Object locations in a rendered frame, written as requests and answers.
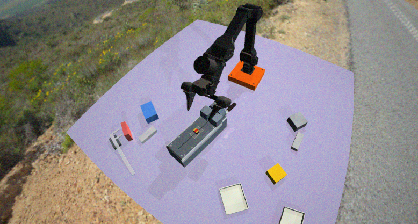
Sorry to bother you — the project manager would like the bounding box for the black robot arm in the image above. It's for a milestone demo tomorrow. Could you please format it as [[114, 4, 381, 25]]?
[[191, 3, 263, 96]]

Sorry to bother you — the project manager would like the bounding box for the yellow square block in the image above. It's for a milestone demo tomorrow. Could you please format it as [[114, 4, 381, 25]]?
[[265, 163, 287, 184]]

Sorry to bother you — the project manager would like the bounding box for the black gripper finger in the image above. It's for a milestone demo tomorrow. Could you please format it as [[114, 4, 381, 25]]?
[[208, 104, 223, 121], [183, 90, 196, 111]]

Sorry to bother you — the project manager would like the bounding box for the blue rectangular block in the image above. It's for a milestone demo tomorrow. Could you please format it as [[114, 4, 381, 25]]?
[[140, 101, 159, 124]]

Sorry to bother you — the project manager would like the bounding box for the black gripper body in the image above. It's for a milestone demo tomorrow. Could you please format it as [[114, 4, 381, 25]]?
[[181, 75, 232, 108]]

